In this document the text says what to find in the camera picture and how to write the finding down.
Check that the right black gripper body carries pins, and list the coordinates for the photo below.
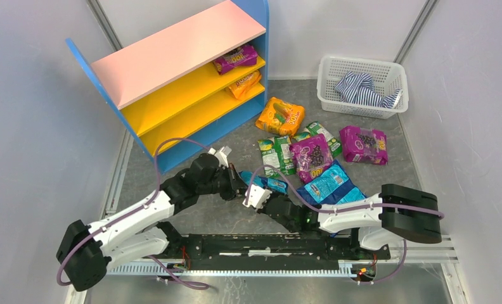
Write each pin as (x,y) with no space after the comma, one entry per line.
(269,204)

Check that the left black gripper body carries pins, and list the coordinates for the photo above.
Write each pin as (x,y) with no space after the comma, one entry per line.
(230,184)

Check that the blue candy bag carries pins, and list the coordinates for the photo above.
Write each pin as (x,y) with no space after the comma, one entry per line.
(332,187)
(274,185)

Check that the purple candy bag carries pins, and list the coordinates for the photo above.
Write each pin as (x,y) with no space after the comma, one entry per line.
(311,157)
(361,145)
(244,55)

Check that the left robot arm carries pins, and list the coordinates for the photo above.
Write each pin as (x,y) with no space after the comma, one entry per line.
(88,251)

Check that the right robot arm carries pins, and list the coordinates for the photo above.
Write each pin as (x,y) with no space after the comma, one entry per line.
(397,212)

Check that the green candy bag left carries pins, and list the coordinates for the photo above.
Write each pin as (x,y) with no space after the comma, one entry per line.
(275,151)

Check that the green candy bag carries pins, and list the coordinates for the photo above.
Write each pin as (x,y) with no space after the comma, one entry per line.
(275,151)
(316,128)

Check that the green candy bag right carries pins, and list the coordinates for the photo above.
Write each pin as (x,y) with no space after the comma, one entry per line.
(316,128)

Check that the orange candy bag on floor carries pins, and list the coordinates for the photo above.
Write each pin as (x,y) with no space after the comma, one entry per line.
(280,117)

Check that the orange candy bag on shelf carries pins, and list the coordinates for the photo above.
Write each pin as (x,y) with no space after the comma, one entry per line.
(240,88)

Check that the blue pink yellow shelf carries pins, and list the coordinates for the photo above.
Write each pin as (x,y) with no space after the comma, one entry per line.
(165,89)

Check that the blue white striped cloth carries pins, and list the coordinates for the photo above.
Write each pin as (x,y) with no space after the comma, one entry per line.
(359,89)

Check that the white plastic basket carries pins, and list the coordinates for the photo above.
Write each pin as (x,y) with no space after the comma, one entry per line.
(387,78)

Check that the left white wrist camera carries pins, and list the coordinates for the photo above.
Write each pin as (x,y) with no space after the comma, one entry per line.
(221,154)

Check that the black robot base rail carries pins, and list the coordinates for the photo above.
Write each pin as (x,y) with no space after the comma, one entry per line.
(267,252)

